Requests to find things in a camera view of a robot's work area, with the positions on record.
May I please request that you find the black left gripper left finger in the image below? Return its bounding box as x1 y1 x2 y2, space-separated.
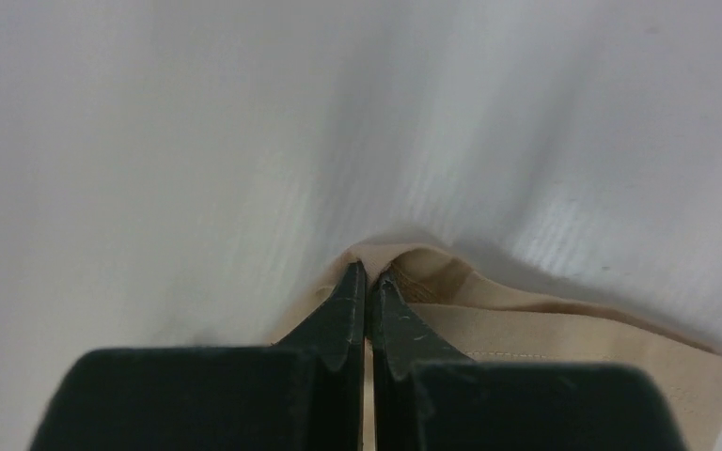
31 262 367 450

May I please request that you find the beige t shirt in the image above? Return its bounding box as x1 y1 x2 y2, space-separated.
268 243 722 450

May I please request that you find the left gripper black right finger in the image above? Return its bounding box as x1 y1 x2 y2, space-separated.
369 273 684 450

